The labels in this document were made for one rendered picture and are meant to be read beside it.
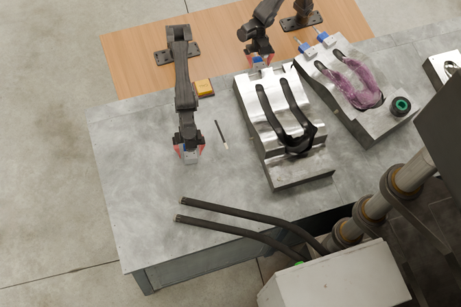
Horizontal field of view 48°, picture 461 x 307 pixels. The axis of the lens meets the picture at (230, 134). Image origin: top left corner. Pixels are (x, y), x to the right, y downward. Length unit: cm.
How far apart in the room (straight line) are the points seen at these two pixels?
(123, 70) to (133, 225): 69
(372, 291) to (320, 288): 12
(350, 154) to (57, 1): 222
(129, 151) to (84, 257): 89
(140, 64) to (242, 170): 65
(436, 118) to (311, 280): 50
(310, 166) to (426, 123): 103
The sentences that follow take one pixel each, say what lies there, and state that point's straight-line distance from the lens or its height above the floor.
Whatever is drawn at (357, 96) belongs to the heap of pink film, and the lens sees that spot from 220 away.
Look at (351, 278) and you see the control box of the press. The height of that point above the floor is 147.
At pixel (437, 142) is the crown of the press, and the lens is 106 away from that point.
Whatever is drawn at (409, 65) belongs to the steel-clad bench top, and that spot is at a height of 80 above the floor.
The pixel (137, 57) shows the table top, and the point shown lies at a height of 80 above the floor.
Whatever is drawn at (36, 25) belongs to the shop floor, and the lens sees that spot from 352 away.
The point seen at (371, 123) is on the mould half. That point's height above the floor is 91.
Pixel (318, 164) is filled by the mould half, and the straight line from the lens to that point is 206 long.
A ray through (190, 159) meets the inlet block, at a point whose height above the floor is 85.
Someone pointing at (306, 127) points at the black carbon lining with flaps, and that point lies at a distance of 206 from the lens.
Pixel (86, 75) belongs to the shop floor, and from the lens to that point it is 325.
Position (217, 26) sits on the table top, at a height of 80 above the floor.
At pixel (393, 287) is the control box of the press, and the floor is 147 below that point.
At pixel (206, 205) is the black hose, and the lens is 196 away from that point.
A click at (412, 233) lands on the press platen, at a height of 129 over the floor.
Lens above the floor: 272
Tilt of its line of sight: 65 degrees down
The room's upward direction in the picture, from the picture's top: 9 degrees clockwise
